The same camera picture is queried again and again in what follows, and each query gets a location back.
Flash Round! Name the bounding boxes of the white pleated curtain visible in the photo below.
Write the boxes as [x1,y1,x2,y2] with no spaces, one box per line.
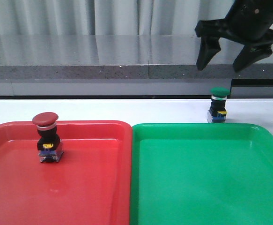
[0,0,233,36]

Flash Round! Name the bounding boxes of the red plastic tray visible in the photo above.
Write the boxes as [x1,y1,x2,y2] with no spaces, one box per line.
[0,120,132,225]

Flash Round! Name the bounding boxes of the green mushroom push button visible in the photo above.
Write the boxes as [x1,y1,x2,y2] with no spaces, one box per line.
[207,87,230,123]

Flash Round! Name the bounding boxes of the grey stone counter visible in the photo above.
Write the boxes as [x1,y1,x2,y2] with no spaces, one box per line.
[0,35,273,98]

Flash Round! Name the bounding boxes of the green plastic tray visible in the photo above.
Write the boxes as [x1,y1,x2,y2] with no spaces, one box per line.
[130,123,273,225]

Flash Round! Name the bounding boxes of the red mushroom push button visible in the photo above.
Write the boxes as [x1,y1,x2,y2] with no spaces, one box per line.
[32,112,64,163]

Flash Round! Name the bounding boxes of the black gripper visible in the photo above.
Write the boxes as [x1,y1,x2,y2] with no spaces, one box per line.
[195,0,273,72]

